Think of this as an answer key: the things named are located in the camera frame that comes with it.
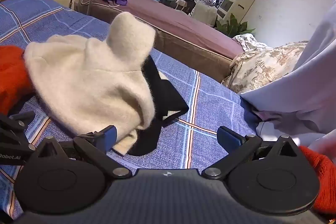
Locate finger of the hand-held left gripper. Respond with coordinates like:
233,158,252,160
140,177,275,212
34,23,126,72
0,111,36,141

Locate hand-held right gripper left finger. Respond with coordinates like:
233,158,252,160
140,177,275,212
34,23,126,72
34,125,132,179

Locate pale lavender cloth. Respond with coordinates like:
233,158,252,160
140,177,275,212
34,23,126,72
240,0,336,156

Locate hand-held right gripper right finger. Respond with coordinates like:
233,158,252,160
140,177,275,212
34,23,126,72
202,126,303,179

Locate black garment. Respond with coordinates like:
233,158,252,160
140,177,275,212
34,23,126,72
129,55,190,157

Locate cream cabinet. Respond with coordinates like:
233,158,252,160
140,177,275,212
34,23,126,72
217,0,256,22

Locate white fluffy chair cover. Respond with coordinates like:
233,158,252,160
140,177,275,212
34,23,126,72
191,1,218,28

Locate cream fuzzy sweater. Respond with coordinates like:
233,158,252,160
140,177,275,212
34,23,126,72
23,12,168,156

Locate red knit sweater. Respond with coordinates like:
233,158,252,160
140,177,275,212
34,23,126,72
0,46,33,115

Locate crumpled white patterned cloth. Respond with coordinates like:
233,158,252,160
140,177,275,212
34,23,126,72
232,34,271,52

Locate person's red knit clothing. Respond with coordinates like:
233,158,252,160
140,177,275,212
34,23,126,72
299,146,336,219

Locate floral beige duvet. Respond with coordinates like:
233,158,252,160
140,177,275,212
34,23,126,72
222,42,309,94

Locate blue plaid bed sheet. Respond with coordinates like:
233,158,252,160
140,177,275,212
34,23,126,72
0,0,259,219

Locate green potted plant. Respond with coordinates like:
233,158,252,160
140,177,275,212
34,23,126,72
216,13,256,38

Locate brown sofa bed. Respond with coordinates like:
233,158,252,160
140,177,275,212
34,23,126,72
73,0,244,83

